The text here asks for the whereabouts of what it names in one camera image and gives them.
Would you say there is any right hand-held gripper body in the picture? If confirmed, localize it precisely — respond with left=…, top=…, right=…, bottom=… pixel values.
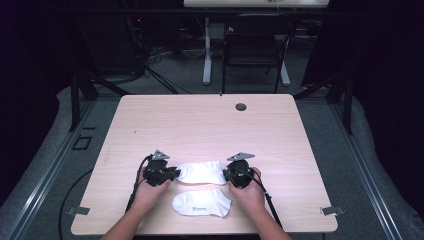
left=226, top=152, right=256, bottom=190

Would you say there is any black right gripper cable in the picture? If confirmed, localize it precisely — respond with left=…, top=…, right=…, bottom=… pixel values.
left=233, top=167, right=284, bottom=230

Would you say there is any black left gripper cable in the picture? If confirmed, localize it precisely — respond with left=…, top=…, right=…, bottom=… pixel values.
left=124, top=154, right=153, bottom=214

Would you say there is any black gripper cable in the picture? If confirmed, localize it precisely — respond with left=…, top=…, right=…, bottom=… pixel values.
left=124, top=154, right=153, bottom=214
left=233, top=167, right=284, bottom=230

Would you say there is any dark equipment cabinet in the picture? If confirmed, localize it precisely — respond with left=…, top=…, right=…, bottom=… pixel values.
left=79, top=14, right=145, bottom=76

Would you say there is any person's right hand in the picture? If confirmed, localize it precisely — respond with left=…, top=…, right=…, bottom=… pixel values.
left=227, top=167, right=268, bottom=216

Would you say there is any white desk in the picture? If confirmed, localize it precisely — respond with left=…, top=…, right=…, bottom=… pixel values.
left=183, top=0, right=330, bottom=87

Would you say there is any person's left hand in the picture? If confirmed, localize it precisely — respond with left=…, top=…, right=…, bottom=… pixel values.
left=131, top=167, right=171, bottom=215

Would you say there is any grey metal table bracket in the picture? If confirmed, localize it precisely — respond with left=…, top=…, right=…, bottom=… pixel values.
left=320, top=205, right=346, bottom=216
left=66, top=206, right=91, bottom=217

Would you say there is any black folding chair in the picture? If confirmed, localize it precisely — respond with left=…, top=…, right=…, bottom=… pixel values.
left=221, top=13, right=298, bottom=95

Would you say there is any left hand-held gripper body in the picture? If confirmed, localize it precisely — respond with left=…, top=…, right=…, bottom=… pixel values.
left=143, top=149, right=171, bottom=188

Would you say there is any aluminium floor rail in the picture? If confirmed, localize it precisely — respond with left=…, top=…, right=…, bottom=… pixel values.
left=328, top=101, right=405, bottom=240
left=5, top=99, right=98, bottom=240

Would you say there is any black metal stand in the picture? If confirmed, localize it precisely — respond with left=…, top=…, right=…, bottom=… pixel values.
left=69, top=68, right=132, bottom=133
left=293, top=70, right=355, bottom=136

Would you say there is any black floor cable bundle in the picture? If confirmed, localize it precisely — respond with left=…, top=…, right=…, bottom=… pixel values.
left=142, top=44, right=194, bottom=95

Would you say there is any white ankle sock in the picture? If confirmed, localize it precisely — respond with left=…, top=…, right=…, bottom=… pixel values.
left=171, top=187, right=233, bottom=219
left=174, top=160, right=230, bottom=186

